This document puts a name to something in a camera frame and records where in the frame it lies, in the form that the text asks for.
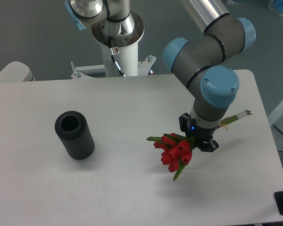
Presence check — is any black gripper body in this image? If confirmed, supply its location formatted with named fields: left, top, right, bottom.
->
left=185, top=118, right=217, bottom=148

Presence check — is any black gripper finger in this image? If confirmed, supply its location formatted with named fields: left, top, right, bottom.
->
left=179, top=113, right=189, bottom=133
left=199, top=139, right=219, bottom=152

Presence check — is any red tulip bouquet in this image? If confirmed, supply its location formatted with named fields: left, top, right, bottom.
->
left=146, top=109, right=252, bottom=182

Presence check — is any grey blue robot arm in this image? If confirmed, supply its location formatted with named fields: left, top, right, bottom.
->
left=64, top=0, right=256, bottom=152

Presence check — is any black ribbed cylindrical vase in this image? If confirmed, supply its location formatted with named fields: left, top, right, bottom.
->
left=54, top=111, right=95, bottom=160

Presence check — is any clear bag with blue items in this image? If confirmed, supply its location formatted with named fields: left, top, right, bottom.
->
left=268, top=0, right=283, bottom=16

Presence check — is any white rounded side table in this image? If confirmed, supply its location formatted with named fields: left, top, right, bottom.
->
left=0, top=61, right=36, bottom=83

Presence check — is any white metal base frame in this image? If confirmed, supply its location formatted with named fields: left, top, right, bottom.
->
left=70, top=55, right=157, bottom=80

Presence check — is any black cable on pedestal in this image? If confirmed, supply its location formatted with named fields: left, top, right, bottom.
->
left=108, top=35, right=126, bottom=77

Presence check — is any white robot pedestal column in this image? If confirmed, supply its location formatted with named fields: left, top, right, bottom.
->
left=92, top=11, right=144, bottom=77

